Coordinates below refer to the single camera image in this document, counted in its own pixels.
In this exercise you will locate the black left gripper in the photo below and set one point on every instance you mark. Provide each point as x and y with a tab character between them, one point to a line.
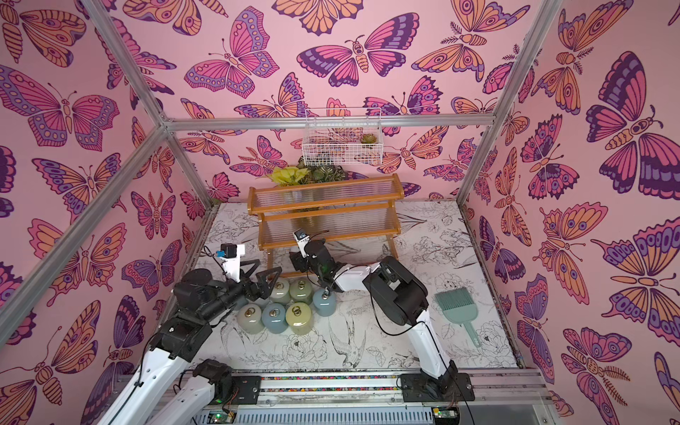
260	289

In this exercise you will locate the white canister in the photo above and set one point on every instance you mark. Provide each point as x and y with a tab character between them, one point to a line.
249	319

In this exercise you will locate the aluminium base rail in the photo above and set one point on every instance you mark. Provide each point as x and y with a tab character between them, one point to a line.
481	396

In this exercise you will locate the white wire basket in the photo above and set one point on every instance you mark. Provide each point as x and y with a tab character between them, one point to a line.
333	136

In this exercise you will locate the blue canister bottom shelf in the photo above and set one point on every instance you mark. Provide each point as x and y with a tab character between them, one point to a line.
325	302

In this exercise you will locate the green leafy plant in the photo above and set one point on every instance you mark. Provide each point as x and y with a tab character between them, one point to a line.
301	174

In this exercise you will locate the cream canister shelf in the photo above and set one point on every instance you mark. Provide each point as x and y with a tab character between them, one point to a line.
281	292

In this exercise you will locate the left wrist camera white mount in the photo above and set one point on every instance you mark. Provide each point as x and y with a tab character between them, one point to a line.
229	257

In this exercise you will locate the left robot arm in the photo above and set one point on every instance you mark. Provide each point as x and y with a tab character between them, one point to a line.
168	389

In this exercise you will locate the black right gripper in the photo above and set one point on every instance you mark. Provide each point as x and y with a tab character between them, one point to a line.
311	260

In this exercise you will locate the small succulent in basket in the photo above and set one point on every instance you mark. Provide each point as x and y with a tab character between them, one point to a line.
369	139

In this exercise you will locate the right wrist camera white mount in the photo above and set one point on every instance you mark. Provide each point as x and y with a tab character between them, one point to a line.
302	239

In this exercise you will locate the yellow-green canister bottom shelf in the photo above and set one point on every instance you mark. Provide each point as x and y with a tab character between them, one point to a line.
299	317

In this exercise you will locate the green plastic dustpan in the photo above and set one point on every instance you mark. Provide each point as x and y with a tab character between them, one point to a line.
459	308

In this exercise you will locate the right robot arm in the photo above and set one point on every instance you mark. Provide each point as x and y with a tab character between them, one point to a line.
403	299

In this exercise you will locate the green canister shelf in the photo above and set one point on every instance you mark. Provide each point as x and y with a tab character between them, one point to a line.
301	291

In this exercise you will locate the wooden tiered shelf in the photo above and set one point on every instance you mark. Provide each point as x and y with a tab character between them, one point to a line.
338	211

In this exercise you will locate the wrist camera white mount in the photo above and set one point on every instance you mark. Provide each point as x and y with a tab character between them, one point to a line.
302	239
229	257

